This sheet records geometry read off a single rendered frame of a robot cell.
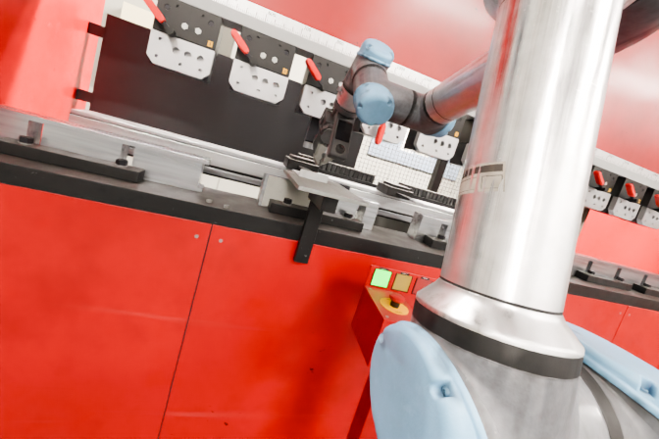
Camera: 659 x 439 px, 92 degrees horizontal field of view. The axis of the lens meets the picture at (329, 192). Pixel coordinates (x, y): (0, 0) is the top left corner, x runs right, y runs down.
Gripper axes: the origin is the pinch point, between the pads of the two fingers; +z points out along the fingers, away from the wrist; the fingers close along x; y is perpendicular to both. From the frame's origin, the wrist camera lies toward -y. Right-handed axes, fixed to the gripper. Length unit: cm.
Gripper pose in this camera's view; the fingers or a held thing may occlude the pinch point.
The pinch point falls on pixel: (319, 164)
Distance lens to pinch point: 90.0
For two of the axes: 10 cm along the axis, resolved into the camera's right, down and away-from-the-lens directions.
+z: -3.9, 5.9, 7.1
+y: -0.2, -7.7, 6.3
